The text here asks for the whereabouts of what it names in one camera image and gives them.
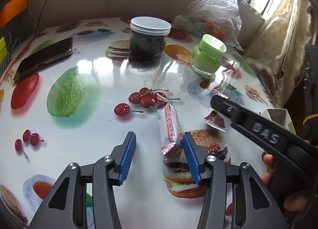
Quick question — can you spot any green white cardboard box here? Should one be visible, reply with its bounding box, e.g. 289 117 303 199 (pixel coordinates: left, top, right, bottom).
259 108 296 134

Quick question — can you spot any beige floral curtain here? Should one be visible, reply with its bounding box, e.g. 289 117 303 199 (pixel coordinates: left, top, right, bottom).
244 0 317 108

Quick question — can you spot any orange storage box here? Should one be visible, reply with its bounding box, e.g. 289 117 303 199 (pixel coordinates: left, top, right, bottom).
0 0 29 28

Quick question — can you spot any red white snack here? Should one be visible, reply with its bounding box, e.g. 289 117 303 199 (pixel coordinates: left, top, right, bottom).
157 95 182 158

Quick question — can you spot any green jar green lid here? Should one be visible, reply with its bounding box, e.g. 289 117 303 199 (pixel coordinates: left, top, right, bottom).
191 34 227 77

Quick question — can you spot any person's right hand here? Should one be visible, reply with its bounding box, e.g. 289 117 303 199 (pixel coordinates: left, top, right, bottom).
261 154 312 213

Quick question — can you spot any dark jar white lid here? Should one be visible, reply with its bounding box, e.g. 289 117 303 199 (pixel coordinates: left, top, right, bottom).
129 16 171 60

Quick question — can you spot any black smartphone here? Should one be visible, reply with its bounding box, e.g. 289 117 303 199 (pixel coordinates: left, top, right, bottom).
13 37 73 83

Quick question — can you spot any small red white packet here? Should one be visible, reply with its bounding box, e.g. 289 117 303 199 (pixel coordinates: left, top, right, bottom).
203 109 226 132

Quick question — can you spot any clear plastic bag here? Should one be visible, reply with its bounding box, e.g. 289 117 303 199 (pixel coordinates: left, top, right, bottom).
172 0 242 51

